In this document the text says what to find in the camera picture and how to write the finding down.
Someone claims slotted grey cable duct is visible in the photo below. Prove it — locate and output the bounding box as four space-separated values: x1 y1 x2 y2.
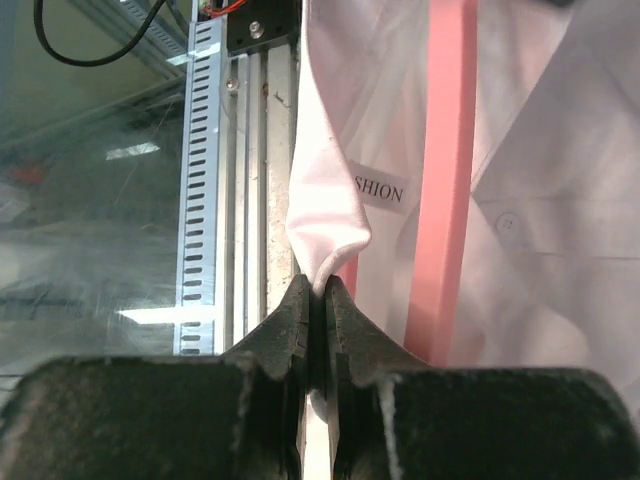
172 19 223 356

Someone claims aluminium mounting rail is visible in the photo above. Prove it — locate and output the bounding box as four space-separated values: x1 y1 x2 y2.
216 45 298 351

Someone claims white shirt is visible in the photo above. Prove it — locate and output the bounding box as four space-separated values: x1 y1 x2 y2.
286 1 639 436

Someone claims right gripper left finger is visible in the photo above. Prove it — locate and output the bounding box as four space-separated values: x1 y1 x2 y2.
1 275 311 479

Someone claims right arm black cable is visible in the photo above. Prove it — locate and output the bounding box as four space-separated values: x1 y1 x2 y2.
32 0 166 67

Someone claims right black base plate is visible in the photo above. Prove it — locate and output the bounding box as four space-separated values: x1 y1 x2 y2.
226 0 302 58

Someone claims pink hanger of white shirt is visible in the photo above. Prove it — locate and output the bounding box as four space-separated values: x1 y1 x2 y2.
339 0 479 367

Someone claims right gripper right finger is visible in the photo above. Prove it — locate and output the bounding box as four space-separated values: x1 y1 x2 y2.
324 277 639 479

